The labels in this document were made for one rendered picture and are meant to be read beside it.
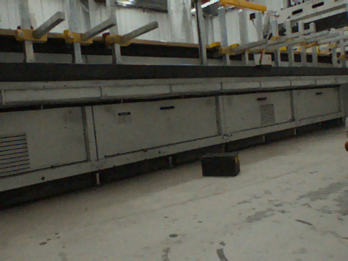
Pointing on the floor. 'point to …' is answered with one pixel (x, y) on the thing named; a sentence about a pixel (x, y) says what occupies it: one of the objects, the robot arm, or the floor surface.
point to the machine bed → (143, 123)
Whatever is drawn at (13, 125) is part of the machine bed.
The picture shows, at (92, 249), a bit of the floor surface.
